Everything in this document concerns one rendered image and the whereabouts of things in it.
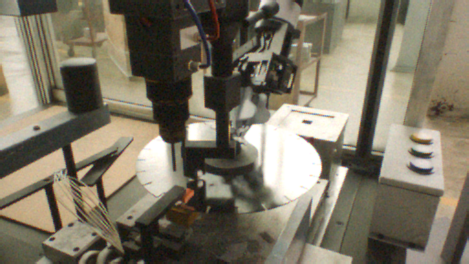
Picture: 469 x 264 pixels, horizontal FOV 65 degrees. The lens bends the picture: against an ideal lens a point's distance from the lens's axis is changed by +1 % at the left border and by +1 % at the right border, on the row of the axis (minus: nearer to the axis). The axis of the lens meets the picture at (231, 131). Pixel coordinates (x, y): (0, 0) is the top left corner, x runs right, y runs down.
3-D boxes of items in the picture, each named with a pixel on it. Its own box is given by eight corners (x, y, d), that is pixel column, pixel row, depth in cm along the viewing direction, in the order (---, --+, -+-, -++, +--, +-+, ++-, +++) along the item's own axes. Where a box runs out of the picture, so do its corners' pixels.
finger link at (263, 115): (255, 141, 63) (269, 91, 64) (234, 136, 68) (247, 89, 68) (267, 145, 65) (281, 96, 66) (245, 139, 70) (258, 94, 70)
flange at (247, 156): (267, 168, 62) (267, 155, 61) (203, 175, 60) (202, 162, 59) (249, 139, 72) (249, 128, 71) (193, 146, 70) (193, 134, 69)
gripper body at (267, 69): (261, 84, 60) (281, 16, 61) (229, 82, 67) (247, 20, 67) (290, 98, 65) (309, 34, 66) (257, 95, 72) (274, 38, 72)
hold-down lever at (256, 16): (241, 18, 55) (241, -2, 54) (280, 21, 52) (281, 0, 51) (216, 26, 48) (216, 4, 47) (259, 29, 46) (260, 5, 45)
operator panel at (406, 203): (380, 173, 99) (390, 123, 93) (426, 183, 95) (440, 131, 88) (366, 236, 76) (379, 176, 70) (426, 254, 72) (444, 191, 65)
